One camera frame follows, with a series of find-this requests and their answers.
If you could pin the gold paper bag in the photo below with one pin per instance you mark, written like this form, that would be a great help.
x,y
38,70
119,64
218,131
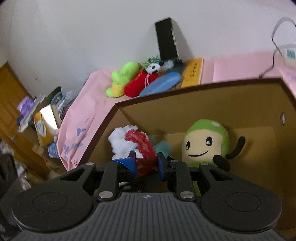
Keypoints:
x,y
46,125

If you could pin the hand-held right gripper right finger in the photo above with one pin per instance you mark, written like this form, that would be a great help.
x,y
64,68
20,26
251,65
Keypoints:
x,y
161,166

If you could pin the pink printed bedsheet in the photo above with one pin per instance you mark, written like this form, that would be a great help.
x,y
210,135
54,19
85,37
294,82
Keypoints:
x,y
92,92

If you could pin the small panda plush toy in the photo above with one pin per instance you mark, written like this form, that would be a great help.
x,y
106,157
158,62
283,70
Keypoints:
x,y
153,67

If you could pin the blue glasses case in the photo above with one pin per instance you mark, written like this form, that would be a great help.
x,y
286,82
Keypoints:
x,y
161,82

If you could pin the white power strip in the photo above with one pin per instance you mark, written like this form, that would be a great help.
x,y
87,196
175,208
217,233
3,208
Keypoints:
x,y
289,54

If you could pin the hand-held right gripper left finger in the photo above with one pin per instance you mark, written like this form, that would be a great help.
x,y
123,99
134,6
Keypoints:
x,y
130,163

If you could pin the purple printed packet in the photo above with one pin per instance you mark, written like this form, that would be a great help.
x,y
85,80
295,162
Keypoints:
x,y
29,109

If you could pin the green bean plush toy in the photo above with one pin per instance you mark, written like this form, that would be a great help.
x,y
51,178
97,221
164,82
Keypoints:
x,y
203,143

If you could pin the green and yellow plush toy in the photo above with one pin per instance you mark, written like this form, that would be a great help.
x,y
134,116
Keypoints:
x,y
122,74

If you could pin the black phone stand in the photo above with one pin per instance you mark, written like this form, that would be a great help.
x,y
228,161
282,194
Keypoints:
x,y
178,62

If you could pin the dark green cloth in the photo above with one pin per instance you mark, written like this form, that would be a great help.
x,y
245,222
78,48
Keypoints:
x,y
54,95

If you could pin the yellow book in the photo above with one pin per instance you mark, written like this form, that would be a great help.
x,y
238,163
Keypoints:
x,y
192,71

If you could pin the red pepper plush toy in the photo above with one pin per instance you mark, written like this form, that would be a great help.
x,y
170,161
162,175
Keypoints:
x,y
134,87

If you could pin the red fluffy plush toy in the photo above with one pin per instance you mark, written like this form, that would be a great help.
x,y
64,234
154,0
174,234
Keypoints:
x,y
143,143

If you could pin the white cloth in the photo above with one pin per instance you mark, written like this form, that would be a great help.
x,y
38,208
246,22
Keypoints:
x,y
120,141

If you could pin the black smartphone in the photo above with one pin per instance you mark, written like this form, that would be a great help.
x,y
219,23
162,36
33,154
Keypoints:
x,y
166,39

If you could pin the blue patterned cloth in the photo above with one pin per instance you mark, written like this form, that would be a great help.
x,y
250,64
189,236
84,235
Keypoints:
x,y
53,150

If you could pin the brown cardboard box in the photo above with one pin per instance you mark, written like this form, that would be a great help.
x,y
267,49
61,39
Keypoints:
x,y
254,104

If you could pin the blue mesh bath puff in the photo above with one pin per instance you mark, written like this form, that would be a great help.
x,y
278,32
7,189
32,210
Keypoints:
x,y
164,147

